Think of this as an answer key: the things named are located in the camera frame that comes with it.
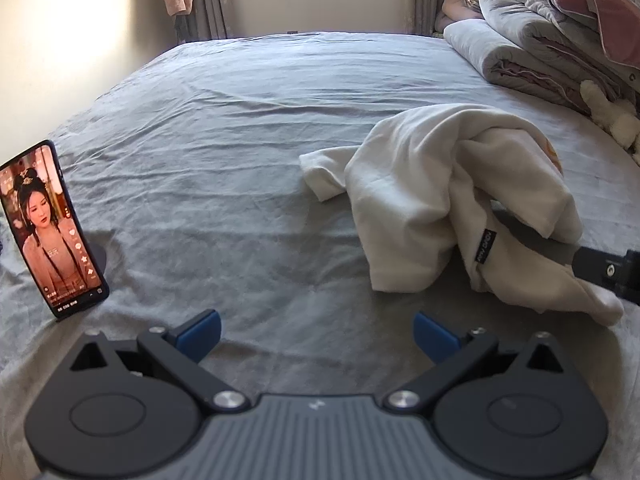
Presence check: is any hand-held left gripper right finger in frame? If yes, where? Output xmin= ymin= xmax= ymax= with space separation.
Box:
xmin=382 ymin=311 xmax=565 ymax=413

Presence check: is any pink folded clothes pile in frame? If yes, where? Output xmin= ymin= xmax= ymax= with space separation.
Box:
xmin=433 ymin=0 xmax=485 ymax=37

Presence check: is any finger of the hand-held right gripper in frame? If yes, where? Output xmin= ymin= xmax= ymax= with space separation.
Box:
xmin=571 ymin=245 xmax=640 ymax=306

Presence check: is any white plush toy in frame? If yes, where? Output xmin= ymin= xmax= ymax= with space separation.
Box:
xmin=579 ymin=79 xmax=640 ymax=157

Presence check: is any pink velvet pillow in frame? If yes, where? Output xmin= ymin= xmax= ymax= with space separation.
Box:
xmin=505 ymin=0 xmax=640 ymax=70

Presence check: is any smartphone with lit screen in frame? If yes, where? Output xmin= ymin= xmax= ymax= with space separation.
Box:
xmin=0 ymin=139 xmax=110 ymax=320

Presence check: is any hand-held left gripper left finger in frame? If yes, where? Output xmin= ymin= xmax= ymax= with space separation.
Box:
xmin=70 ymin=309 xmax=251 ymax=415

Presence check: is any white printed shirt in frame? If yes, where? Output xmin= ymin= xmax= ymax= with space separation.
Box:
xmin=299 ymin=103 xmax=626 ymax=327

